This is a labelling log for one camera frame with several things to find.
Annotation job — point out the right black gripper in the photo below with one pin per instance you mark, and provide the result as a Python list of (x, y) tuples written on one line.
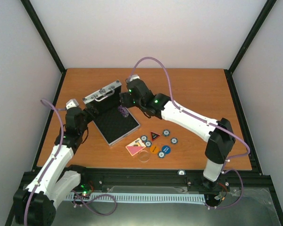
[(125, 100)]

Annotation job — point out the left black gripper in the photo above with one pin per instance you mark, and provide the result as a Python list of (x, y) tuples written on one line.
[(93, 110)]

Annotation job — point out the purple poker chip stack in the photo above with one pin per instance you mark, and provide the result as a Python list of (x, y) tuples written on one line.
[(124, 112)]

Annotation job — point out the aluminium poker case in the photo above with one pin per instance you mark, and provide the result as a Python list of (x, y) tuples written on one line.
[(110, 123)]

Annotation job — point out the blue green chip stack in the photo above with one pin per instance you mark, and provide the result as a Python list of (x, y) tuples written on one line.
[(166, 133)]

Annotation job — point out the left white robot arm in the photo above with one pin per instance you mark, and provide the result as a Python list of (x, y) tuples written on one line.
[(37, 203)]

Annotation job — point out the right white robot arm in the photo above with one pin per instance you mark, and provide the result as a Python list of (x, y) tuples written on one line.
[(218, 135)]

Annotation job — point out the triangular all in button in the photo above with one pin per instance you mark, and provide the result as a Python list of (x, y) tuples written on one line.
[(154, 135)]

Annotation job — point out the pink yellow card deck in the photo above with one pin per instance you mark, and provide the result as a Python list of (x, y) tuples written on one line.
[(135, 147)]

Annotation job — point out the orange big blind button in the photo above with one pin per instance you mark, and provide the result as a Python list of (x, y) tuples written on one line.
[(154, 149)]

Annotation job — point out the clear round dealer button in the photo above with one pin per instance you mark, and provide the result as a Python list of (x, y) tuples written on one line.
[(144, 156)]

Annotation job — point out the blue small blind button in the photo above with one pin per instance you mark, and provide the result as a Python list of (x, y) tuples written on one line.
[(166, 149)]

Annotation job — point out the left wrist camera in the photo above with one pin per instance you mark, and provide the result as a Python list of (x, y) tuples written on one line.
[(71, 103)]

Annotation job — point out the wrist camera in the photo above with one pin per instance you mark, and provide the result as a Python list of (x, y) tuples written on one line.
[(131, 78), (71, 103)]

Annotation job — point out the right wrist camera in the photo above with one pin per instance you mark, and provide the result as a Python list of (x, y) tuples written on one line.
[(131, 78)]

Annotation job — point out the light blue cable duct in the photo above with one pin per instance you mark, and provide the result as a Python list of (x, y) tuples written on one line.
[(143, 198)]

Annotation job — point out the black aluminium frame rail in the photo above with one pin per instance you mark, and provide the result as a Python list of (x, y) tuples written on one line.
[(193, 180)]

